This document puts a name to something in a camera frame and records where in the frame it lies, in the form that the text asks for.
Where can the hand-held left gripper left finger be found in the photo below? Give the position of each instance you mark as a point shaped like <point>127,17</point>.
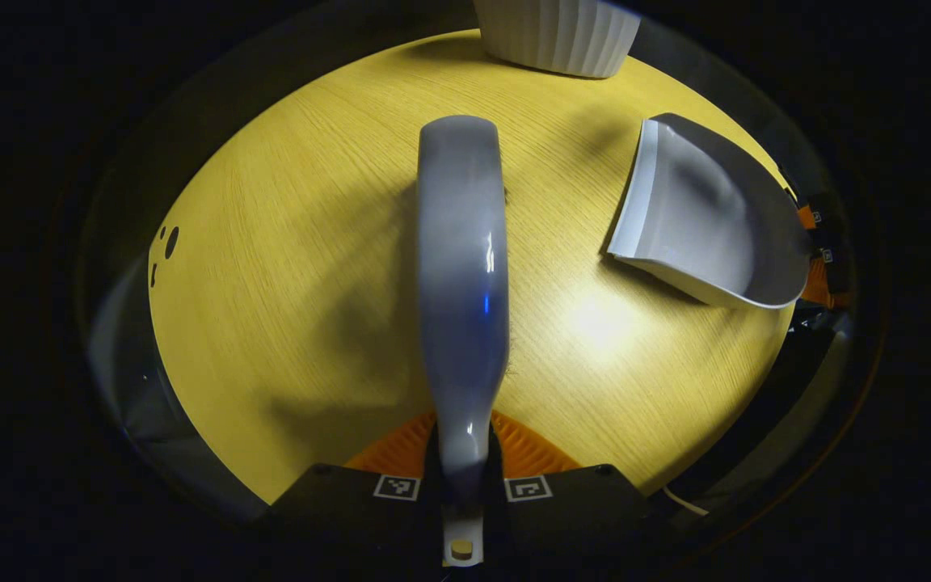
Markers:
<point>352,509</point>

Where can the small grey broom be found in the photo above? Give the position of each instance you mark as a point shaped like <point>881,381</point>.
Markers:
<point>463,267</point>

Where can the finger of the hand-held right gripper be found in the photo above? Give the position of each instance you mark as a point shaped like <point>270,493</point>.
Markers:
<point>813,217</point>
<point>829,279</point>

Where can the wooden desktop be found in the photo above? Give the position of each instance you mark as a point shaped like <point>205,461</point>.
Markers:
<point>271,283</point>

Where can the white ribbed garbage bin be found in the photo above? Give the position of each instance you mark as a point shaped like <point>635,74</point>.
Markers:
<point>558,36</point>

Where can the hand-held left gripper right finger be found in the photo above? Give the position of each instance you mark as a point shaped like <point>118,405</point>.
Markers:
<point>579,509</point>

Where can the grey plastic dustpan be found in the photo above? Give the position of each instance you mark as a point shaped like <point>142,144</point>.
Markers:
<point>700,226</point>

